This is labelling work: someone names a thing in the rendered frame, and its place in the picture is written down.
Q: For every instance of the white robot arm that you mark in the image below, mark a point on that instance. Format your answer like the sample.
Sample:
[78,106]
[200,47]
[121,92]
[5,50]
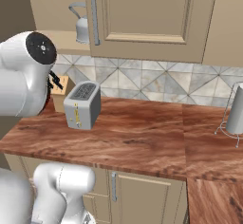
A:
[22,79]

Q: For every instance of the silver kettle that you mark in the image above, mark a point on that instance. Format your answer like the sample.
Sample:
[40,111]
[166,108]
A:
[82,28]

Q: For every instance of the beige narrow base cabinet door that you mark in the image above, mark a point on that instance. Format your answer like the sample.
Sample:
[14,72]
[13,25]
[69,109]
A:
[98,196]

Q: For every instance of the silver toaster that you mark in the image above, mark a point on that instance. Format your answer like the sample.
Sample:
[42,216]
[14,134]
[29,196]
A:
[83,105]

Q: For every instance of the wooden knife block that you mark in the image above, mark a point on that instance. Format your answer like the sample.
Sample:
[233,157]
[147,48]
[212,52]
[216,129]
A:
[60,95]

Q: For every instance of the white paper towel roll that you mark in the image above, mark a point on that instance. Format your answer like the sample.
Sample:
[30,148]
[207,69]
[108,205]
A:
[236,110]

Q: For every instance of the beige wall cabinet door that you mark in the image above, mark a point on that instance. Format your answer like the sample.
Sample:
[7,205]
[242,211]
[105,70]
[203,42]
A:
[148,19]

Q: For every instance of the beige wall cabinet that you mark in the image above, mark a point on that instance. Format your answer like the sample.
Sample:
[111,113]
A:
[60,15]

